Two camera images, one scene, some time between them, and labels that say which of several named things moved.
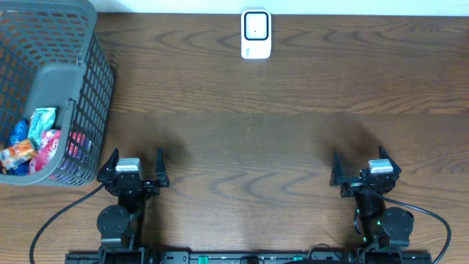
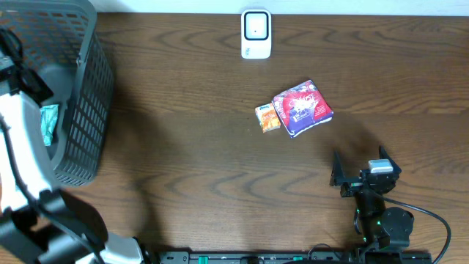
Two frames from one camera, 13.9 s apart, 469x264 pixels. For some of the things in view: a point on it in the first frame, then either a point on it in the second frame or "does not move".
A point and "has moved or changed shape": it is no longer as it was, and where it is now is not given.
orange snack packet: (17, 154) has moved or changed shape
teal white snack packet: (42, 119) does not move
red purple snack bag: (48, 147) to (303, 108)
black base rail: (250, 257) does not move
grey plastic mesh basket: (53, 54) does not move
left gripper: (132, 183) to (12, 68)
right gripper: (352, 185) does not move
